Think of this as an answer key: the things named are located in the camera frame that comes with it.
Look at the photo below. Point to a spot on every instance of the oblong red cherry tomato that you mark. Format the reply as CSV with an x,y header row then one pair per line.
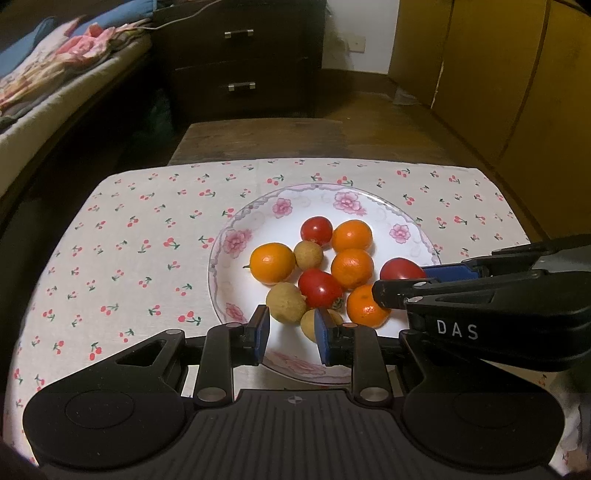
x,y
399,270
319,288

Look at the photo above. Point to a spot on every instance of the round red cherry tomato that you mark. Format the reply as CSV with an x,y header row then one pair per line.
x,y
316,230

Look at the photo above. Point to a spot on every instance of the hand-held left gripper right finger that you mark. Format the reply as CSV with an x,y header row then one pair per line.
x,y
323,337

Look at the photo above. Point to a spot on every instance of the floral patterned quilt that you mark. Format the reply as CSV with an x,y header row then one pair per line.
x,y
51,64

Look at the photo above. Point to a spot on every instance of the small orange with calyx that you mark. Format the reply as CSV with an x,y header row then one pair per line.
x,y
364,309

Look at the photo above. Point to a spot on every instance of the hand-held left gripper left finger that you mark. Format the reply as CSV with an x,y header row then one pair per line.
x,y
263,332

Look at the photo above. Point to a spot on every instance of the blue cloth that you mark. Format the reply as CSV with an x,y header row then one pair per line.
x,y
23,44

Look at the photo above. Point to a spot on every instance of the orange mandarin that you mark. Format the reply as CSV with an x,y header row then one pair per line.
x,y
352,269
272,263
352,236

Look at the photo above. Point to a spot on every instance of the wall outlet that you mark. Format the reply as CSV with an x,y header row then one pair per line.
x,y
355,45

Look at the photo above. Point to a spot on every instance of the dark wooden stool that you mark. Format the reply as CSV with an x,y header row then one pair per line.
x,y
277,141

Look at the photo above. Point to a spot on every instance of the dark wooden dresser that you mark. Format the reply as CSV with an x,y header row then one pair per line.
x,y
258,60

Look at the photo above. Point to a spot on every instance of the yellow wooden wardrobe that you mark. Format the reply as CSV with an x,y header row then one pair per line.
x,y
508,78

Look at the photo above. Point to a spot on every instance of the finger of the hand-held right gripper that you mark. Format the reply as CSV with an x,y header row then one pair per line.
x,y
415,293
450,271

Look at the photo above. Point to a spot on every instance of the brown longan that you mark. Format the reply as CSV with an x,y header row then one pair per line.
x,y
308,255

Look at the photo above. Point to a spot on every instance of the yellowish longan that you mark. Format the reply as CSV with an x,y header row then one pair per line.
x,y
308,325
286,302

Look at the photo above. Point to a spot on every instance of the cherry print tablecloth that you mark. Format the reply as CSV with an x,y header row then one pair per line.
x,y
138,258

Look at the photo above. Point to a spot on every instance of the white floral rim plate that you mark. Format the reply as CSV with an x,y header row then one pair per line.
x,y
244,286

